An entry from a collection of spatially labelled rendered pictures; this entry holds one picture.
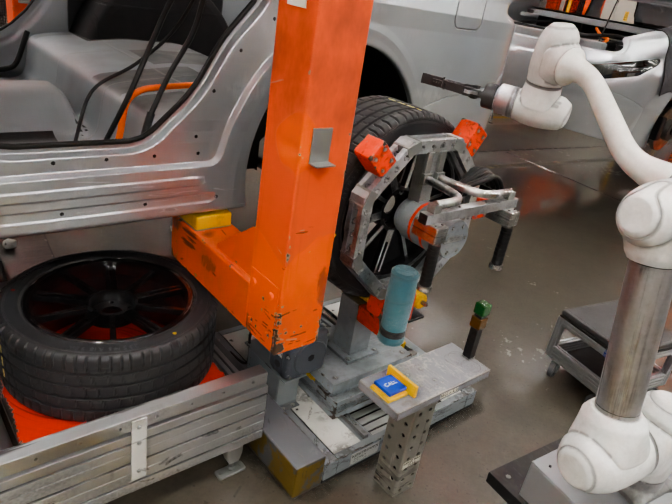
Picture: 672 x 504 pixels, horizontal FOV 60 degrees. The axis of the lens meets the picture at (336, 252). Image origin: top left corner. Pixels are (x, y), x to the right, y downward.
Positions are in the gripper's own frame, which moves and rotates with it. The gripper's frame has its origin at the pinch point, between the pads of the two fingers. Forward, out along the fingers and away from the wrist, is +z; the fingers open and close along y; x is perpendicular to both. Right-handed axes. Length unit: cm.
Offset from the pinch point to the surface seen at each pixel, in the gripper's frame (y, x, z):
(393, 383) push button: -38, -82, -24
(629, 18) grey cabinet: 843, 91, -30
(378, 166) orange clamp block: -28.9, -23.9, 0.5
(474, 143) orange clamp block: 8.1, -15.9, -16.7
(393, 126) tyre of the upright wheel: -15.4, -14.3, 3.6
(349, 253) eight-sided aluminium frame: -28, -52, 3
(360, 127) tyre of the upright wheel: -18.4, -17.0, 12.6
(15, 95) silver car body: -29, -42, 146
